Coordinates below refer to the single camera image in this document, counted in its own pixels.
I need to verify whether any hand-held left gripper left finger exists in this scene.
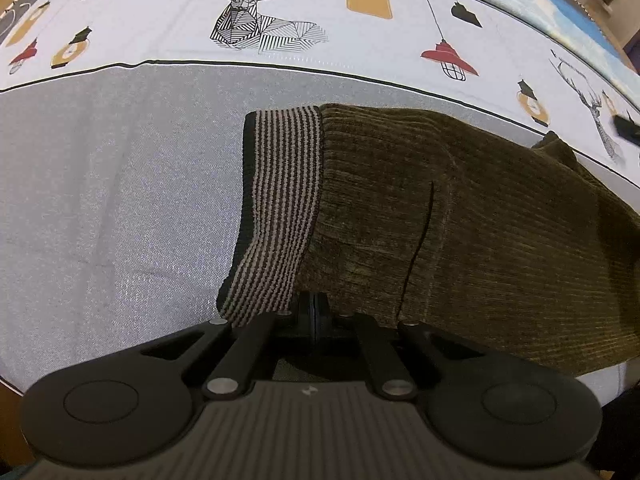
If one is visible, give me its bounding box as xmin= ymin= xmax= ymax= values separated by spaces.
xmin=141 ymin=293 xmax=316 ymax=402

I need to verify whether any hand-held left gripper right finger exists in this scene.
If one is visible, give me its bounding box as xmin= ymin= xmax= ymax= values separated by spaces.
xmin=315 ymin=293 xmax=489 ymax=403

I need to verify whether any dark olive knitted sweater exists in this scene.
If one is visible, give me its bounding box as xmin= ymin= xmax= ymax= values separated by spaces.
xmin=216 ymin=103 xmax=640 ymax=379

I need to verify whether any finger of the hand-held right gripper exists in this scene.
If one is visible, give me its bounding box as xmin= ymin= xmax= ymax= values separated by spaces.
xmin=612 ymin=114 xmax=640 ymax=147

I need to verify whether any printed deer bed sheet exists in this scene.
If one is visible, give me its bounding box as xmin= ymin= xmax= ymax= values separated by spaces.
xmin=0 ymin=0 xmax=640 ymax=397

